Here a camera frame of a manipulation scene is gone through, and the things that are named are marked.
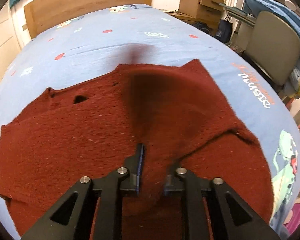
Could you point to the dark red knit sweater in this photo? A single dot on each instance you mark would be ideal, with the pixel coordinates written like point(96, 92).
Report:
point(77, 135)

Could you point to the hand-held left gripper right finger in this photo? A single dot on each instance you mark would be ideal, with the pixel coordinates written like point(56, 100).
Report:
point(168, 187)

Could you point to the wooden drawer cabinet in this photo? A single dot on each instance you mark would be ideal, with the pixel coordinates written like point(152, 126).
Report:
point(192, 5)

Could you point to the yellow patterned cloth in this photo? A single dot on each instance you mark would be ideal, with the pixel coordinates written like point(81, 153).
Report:
point(297, 82)

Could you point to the beige chair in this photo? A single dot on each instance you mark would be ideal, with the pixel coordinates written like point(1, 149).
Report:
point(272, 42)

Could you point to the white wardrobe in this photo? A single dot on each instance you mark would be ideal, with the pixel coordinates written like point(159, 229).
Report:
point(2, 42)

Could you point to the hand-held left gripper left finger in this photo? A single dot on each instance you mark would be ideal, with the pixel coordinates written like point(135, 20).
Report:
point(140, 165)

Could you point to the wooden nightstand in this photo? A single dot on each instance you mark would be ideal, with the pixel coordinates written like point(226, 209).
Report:
point(180, 15)

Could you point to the blue dinosaur print bed sheet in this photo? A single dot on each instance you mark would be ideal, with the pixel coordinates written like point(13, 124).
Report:
point(90, 42)

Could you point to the pile of blue bedding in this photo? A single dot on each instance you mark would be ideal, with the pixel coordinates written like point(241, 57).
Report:
point(285, 7)

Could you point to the pink cloth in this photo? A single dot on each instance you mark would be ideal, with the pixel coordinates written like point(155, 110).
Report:
point(297, 212)

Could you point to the dark blue tote bag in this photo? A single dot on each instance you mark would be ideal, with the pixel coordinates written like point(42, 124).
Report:
point(223, 30)

